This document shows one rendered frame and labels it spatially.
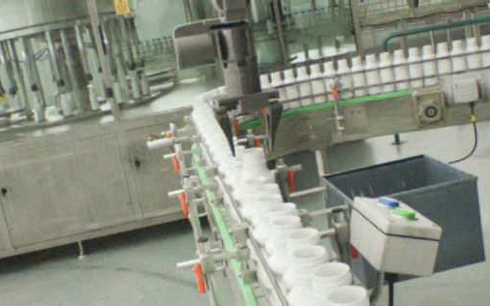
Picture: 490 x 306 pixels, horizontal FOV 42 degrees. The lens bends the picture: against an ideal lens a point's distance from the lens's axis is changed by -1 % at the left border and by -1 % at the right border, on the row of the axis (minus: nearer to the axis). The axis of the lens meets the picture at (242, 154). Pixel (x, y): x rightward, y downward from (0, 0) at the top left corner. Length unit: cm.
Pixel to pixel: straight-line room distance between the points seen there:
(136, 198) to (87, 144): 50
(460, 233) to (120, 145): 315
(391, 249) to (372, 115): 198
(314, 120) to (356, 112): 18
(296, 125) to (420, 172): 99
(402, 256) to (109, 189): 377
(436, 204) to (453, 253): 13
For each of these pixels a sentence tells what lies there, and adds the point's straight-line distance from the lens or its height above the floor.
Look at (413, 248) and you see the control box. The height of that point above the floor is 108.
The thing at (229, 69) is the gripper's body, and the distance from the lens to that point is 102.
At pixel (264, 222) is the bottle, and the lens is 89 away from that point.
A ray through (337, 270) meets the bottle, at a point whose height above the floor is 116.
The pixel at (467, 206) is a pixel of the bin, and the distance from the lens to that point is 165.
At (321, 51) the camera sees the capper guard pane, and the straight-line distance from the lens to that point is 656.
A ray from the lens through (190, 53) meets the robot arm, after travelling 101.
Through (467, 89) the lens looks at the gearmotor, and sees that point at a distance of 268.
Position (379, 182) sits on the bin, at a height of 90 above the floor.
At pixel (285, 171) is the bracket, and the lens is 141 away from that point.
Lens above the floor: 141
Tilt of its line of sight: 11 degrees down
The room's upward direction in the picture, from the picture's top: 11 degrees counter-clockwise
